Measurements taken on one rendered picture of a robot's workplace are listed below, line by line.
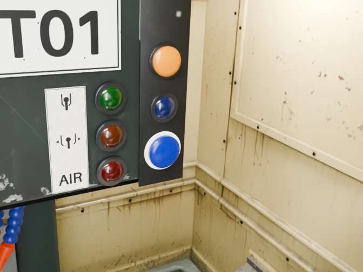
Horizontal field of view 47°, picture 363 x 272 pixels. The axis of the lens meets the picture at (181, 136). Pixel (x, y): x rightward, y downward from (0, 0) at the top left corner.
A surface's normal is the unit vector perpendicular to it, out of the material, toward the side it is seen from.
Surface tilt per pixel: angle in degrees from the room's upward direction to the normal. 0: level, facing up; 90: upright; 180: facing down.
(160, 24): 90
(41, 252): 90
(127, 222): 90
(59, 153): 90
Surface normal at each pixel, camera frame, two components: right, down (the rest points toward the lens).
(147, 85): 0.50, 0.33
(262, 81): -0.87, 0.14
